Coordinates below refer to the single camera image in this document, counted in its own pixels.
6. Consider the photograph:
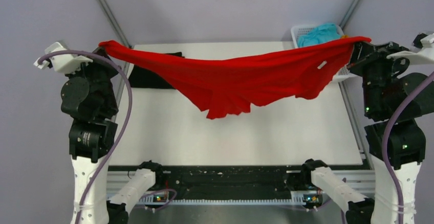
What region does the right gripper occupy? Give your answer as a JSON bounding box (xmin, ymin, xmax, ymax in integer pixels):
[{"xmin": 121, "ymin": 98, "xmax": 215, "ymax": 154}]
[{"xmin": 344, "ymin": 37, "xmax": 411, "ymax": 116}]

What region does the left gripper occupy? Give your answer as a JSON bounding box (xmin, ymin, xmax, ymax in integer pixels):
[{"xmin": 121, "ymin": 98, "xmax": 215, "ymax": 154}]
[{"xmin": 67, "ymin": 44, "xmax": 123, "ymax": 113}]

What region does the red t shirt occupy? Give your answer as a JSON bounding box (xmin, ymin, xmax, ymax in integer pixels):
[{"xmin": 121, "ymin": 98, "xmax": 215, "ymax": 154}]
[{"xmin": 99, "ymin": 36, "xmax": 370, "ymax": 119}]

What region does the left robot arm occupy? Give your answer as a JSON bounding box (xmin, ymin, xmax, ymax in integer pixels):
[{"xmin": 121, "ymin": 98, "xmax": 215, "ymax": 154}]
[{"xmin": 61, "ymin": 47, "xmax": 164, "ymax": 223}]

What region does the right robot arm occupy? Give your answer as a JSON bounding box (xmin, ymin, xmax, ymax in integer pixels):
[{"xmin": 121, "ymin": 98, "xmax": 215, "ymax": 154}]
[{"xmin": 300, "ymin": 35, "xmax": 433, "ymax": 223}]

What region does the folded black t shirt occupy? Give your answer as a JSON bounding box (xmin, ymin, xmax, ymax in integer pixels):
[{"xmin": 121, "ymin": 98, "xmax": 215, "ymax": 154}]
[{"xmin": 128, "ymin": 63, "xmax": 175, "ymax": 89}]

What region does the light blue t shirt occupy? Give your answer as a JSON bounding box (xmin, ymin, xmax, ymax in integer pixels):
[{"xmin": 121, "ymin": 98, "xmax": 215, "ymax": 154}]
[{"xmin": 295, "ymin": 23, "xmax": 344, "ymax": 48}]

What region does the white plastic laundry basket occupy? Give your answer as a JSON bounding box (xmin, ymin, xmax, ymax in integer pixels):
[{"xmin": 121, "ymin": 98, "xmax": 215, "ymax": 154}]
[{"xmin": 291, "ymin": 24, "xmax": 356, "ymax": 82}]

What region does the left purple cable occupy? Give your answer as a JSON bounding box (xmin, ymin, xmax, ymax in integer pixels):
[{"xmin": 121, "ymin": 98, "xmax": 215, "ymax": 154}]
[{"xmin": 37, "ymin": 50, "xmax": 178, "ymax": 224}]

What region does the purple cable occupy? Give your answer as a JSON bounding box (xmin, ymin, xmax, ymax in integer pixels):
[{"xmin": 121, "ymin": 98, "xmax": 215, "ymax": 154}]
[
  {"xmin": 305, "ymin": 72, "xmax": 434, "ymax": 224},
  {"xmin": 37, "ymin": 50, "xmax": 178, "ymax": 224}
]

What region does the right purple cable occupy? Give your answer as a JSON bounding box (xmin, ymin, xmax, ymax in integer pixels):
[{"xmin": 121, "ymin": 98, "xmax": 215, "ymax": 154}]
[{"xmin": 305, "ymin": 72, "xmax": 434, "ymax": 224}]

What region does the aluminium frame rail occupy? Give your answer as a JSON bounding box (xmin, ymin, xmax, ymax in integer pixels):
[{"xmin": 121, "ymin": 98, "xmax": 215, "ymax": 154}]
[{"xmin": 105, "ymin": 170, "xmax": 377, "ymax": 206}]

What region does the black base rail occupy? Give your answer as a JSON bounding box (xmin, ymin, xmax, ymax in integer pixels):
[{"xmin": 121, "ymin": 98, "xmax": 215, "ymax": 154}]
[{"xmin": 112, "ymin": 160, "xmax": 335, "ymax": 202}]

